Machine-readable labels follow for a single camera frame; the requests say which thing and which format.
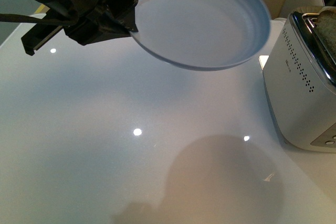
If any brown bread slice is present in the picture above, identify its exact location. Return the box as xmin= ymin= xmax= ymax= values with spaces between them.
xmin=315 ymin=7 xmax=335 ymax=69

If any white chrome two-slot toaster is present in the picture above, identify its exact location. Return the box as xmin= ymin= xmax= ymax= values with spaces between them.
xmin=262 ymin=6 xmax=335 ymax=153

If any black cable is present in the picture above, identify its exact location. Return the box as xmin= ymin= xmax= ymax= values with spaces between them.
xmin=0 ymin=13 xmax=79 ymax=27

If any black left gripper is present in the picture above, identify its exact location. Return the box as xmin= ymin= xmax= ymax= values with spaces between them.
xmin=22 ymin=0 xmax=139 ymax=56

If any light blue round plate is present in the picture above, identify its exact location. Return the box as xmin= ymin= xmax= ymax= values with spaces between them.
xmin=132 ymin=0 xmax=271 ymax=71

